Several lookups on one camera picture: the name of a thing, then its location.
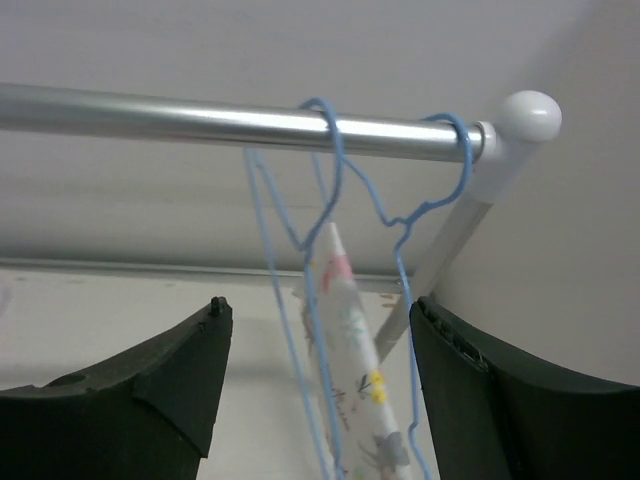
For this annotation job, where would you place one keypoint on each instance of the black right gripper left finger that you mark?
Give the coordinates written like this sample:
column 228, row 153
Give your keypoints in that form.
column 145, row 413

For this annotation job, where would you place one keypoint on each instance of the white clothes rack with rail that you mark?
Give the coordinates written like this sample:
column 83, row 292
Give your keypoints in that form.
column 526, row 120

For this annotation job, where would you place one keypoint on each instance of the floral patterned white cloth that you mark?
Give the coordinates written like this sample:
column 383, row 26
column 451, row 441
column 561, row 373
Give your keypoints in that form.
column 371, row 443

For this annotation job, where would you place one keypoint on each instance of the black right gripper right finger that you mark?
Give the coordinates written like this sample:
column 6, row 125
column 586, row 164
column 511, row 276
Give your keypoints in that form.
column 498, row 412

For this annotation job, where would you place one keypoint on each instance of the blue wire hanger with cloth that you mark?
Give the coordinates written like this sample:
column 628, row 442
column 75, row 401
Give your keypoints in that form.
column 254, row 166

